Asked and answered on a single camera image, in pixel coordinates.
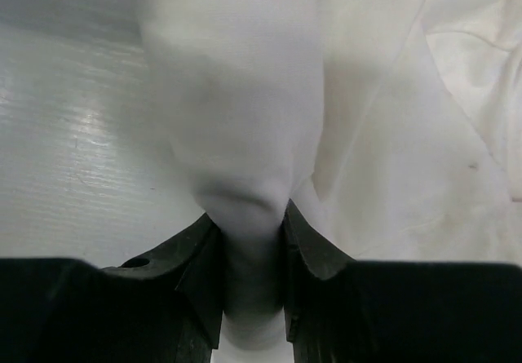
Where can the white t shirt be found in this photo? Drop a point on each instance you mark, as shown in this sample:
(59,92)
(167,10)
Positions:
(393,125)

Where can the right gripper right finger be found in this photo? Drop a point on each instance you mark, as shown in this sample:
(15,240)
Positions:
(314,274)

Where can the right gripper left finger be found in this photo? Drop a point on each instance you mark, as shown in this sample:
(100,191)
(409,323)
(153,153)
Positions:
(191,261)

